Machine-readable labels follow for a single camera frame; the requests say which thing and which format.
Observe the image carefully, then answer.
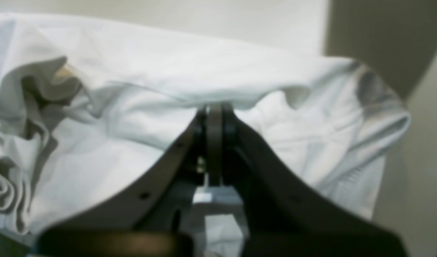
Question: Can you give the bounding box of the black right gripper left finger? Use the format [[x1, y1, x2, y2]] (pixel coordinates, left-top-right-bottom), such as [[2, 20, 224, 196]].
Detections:
[[35, 107, 207, 257]]

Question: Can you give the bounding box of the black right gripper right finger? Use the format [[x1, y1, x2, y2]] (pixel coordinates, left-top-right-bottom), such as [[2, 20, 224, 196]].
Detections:
[[208, 104, 407, 257]]

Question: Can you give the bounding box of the white t-shirt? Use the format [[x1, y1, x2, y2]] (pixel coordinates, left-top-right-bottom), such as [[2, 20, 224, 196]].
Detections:
[[0, 13, 410, 257]]

